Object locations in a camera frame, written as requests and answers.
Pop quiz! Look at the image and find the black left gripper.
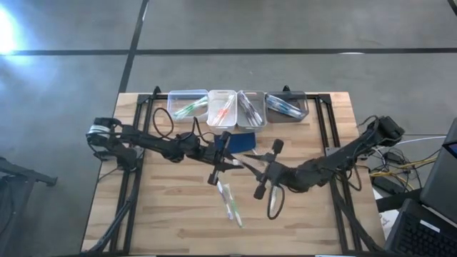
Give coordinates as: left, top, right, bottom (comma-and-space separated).
199, 131, 246, 186

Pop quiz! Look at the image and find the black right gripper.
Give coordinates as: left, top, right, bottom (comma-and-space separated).
242, 139, 286, 200

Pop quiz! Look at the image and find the blue toothbrush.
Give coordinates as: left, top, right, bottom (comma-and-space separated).
268, 98, 304, 119
267, 94, 296, 114
274, 99, 306, 118

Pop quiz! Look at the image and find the green toothbrush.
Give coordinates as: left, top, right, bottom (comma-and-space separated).
174, 99, 206, 119
226, 188, 244, 229
175, 98, 208, 118
268, 185, 283, 217
180, 96, 209, 115

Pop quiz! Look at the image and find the blue cloth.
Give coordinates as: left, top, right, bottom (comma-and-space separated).
213, 131, 257, 154

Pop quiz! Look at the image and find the grey plastic bin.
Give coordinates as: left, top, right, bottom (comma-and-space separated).
236, 90, 268, 132

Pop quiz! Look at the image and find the white plastic bin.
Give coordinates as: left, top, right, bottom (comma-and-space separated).
206, 89, 238, 132

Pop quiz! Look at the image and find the dark smoked plastic bin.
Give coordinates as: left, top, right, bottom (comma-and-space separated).
266, 91, 310, 124

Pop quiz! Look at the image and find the clear plastic bin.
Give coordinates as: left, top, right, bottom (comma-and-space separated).
166, 89, 210, 124

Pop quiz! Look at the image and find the black power brick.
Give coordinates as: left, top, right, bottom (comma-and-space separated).
371, 176, 406, 194

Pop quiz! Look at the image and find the black power adapter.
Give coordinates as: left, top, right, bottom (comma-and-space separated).
385, 151, 404, 165

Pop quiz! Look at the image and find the white paper sheet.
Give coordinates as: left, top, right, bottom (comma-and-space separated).
377, 209, 400, 238

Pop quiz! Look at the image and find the black laptop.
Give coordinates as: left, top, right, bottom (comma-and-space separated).
384, 117, 457, 257

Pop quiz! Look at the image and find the black metal stand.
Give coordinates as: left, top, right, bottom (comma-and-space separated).
0, 156, 59, 257

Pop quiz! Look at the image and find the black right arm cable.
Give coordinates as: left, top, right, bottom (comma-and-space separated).
348, 166, 363, 192
266, 183, 286, 221

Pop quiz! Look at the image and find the yellow cable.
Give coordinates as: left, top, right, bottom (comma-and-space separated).
369, 156, 443, 178

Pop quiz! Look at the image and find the white cable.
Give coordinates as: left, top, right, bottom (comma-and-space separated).
396, 135, 447, 147

